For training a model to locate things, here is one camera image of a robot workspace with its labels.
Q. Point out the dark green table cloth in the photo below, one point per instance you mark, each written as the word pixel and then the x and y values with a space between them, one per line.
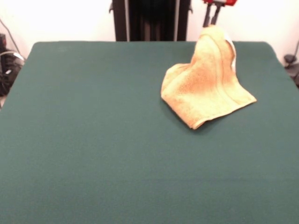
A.
pixel 70 144

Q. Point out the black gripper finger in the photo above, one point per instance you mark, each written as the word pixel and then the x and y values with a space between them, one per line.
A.
pixel 216 15
pixel 207 16

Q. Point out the tan terry towel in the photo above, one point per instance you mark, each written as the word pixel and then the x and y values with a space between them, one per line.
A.
pixel 205 88

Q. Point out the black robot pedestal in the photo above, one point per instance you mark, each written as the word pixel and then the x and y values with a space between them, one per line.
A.
pixel 149 21

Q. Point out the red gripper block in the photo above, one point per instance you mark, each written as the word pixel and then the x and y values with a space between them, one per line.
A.
pixel 217 2

